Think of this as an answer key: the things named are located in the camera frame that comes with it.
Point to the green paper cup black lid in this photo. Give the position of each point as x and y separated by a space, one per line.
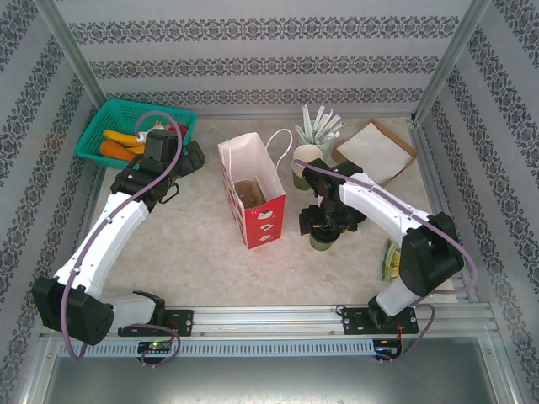
324 244

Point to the red and white paper bag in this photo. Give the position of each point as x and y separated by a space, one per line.
263 227

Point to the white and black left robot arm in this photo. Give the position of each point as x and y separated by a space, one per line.
101 244

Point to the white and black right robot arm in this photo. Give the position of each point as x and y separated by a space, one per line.
379 206

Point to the pink toy dragon fruit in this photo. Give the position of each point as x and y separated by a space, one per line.
179 128

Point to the yellow toy banana bunch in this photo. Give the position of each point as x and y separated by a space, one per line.
122 136

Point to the orange toy carrot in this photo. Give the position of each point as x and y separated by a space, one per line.
115 151

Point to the teal plastic basket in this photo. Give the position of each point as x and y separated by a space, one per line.
126 111

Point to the stack of paper cups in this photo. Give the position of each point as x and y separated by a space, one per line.
307 153

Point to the mint green straw holder cup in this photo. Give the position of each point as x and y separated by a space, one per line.
327 148

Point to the yellow green candy packet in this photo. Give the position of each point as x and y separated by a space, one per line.
389 261

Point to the white paper napkin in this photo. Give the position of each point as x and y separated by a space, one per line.
375 151

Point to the brown cardboard tray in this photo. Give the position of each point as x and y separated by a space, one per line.
414 156

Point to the right small circuit board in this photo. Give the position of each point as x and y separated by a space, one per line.
385 349

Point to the small circuit board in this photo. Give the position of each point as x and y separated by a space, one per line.
385 349
153 346

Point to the grey steel sheet panel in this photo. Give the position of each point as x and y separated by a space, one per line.
269 379

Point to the left small circuit board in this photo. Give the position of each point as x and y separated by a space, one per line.
153 346

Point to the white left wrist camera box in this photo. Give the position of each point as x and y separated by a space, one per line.
141 135

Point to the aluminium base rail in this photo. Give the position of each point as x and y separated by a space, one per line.
269 320

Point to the aluminium frame post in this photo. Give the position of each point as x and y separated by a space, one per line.
71 50
452 50

